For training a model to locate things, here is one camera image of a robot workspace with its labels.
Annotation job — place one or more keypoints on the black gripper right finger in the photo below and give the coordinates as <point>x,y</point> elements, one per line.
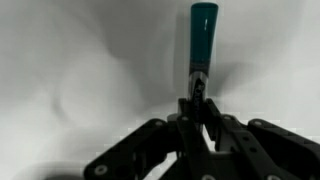
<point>260,150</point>

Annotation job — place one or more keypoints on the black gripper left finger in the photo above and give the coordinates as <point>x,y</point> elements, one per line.
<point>156,146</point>

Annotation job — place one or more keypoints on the green marker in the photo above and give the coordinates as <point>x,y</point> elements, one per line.
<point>203,36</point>

